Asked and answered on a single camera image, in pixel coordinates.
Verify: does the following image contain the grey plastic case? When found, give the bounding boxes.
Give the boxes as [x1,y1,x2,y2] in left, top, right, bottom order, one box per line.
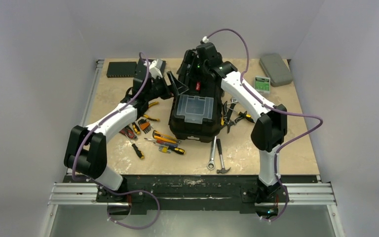
[260,53,293,87]

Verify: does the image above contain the steel claw hammer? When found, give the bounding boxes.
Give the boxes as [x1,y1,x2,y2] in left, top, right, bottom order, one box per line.
[216,138,230,174]

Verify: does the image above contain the yellow black pliers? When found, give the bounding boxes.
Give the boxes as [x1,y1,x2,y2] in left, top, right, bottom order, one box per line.
[143,101,160,122]

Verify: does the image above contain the green white bit box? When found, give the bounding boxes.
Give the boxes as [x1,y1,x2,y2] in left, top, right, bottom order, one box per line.
[254,76,270,96]

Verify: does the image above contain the black plastic toolbox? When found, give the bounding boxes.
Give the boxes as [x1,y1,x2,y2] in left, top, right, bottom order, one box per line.
[168,47,224,143]

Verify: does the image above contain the short black yellow screwdriver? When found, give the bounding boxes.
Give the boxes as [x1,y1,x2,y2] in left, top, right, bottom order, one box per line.
[131,143,145,159]

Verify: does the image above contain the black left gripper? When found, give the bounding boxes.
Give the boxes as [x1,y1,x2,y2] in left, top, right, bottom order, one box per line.
[145,72,188,102]

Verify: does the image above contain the red blue small screwdriver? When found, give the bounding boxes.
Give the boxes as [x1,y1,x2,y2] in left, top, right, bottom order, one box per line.
[144,138,178,147]

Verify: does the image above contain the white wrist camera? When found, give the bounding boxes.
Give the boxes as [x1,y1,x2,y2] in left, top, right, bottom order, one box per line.
[149,58,163,79]
[200,36,209,44]

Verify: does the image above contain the silver ratchet wrench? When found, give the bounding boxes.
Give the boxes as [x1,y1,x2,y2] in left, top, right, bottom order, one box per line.
[207,136,217,170]

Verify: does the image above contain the black yellow long screwdriver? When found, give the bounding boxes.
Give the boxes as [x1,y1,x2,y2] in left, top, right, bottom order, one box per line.
[227,98,238,105]

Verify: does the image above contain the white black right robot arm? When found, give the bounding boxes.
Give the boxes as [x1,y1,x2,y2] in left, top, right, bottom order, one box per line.
[190,42,287,201]

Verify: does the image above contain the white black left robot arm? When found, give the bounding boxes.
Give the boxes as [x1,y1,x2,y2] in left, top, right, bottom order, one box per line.
[64,69,189,202]

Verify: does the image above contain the black multi pliers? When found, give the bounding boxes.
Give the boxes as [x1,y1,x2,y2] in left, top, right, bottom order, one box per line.
[222,101,244,133]

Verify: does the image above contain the black yellow phillips screwdriver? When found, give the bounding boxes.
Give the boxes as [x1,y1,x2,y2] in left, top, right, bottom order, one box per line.
[160,145,186,155]

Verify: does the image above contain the red black wire stripper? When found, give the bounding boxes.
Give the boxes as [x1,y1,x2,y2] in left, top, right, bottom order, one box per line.
[120,126,138,141]

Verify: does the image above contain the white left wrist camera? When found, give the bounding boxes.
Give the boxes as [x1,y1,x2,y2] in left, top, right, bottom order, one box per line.
[149,58,163,79]

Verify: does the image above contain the aluminium frame rail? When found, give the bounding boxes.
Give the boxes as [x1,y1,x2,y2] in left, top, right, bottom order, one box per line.
[48,59,104,206]

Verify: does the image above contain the orange utility knife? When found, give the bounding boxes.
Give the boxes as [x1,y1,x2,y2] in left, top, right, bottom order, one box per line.
[152,130,181,144]

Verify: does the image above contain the black network switch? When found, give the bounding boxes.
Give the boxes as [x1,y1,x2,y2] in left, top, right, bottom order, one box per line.
[106,62,137,78]

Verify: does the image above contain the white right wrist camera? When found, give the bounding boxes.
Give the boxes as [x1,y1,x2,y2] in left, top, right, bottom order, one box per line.
[200,36,209,44]

